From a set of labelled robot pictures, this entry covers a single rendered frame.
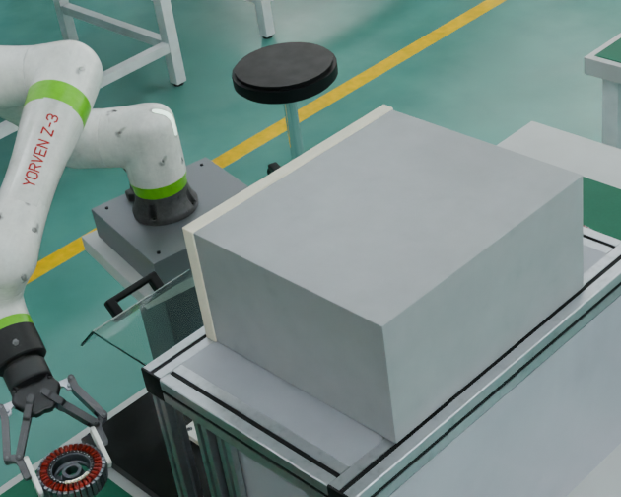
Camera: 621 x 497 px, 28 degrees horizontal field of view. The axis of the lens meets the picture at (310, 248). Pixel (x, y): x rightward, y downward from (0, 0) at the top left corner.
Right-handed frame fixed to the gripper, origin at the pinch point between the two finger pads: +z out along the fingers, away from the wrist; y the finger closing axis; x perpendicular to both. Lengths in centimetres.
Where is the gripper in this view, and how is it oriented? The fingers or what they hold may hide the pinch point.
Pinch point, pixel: (71, 470)
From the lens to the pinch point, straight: 208.9
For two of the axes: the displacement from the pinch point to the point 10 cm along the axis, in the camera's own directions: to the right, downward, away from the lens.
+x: 1.7, -4.4, -8.8
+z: 4.7, 8.2, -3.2
